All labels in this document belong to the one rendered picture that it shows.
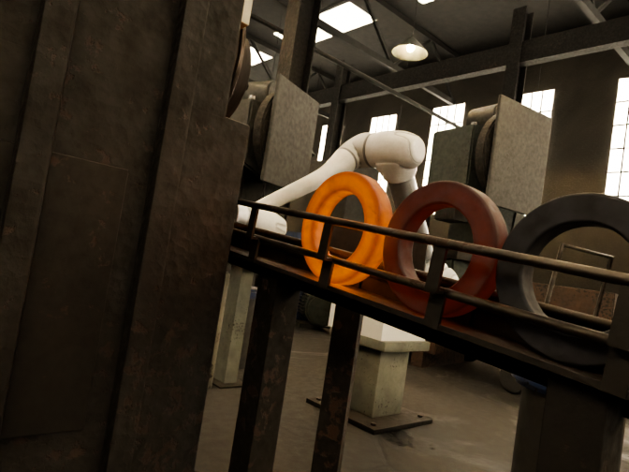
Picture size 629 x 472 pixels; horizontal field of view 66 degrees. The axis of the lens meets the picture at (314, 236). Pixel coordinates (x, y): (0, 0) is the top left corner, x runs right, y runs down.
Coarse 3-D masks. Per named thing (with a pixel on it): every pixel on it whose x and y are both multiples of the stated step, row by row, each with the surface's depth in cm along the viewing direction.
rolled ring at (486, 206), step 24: (432, 192) 67; (456, 192) 64; (480, 192) 63; (408, 216) 69; (480, 216) 60; (384, 240) 72; (480, 240) 60; (504, 240) 60; (384, 264) 72; (408, 264) 70; (480, 264) 59; (408, 288) 67; (456, 288) 62; (480, 288) 59; (456, 312) 62
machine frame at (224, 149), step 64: (0, 0) 67; (64, 0) 70; (128, 0) 78; (192, 0) 82; (0, 64) 68; (64, 64) 70; (128, 64) 79; (192, 64) 83; (0, 128) 68; (64, 128) 73; (128, 128) 80; (192, 128) 87; (0, 192) 68; (64, 192) 73; (128, 192) 80; (192, 192) 88; (0, 256) 67; (64, 256) 74; (128, 256) 81; (192, 256) 89; (0, 320) 67; (64, 320) 74; (128, 320) 80; (192, 320) 89; (0, 384) 68; (64, 384) 75; (128, 384) 79; (192, 384) 90; (0, 448) 71; (64, 448) 76; (128, 448) 80; (192, 448) 91
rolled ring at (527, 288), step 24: (528, 216) 56; (552, 216) 54; (576, 216) 52; (600, 216) 50; (624, 216) 49; (528, 240) 56; (504, 264) 57; (504, 288) 57; (528, 288) 57; (528, 336) 54; (552, 336) 52; (552, 360) 52; (576, 360) 50; (600, 360) 48
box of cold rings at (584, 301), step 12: (540, 288) 442; (564, 288) 428; (576, 288) 421; (540, 300) 441; (552, 300) 433; (564, 300) 426; (576, 300) 420; (588, 300) 413; (612, 300) 401; (588, 312) 412; (600, 312) 406; (612, 312) 400
